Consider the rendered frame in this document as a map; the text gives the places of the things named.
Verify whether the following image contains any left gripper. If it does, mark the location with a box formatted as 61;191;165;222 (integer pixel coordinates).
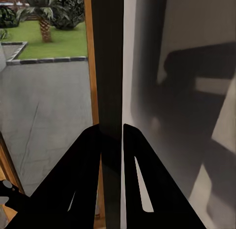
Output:
15;195;29;212

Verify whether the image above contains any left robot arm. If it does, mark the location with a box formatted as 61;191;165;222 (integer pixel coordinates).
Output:
0;179;29;212

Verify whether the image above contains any poster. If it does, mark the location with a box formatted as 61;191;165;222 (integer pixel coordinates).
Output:
91;0;124;229

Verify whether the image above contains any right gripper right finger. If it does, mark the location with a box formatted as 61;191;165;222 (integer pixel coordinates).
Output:
123;124;206;229

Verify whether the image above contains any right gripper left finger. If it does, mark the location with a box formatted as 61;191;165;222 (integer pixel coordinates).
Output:
5;124;101;229

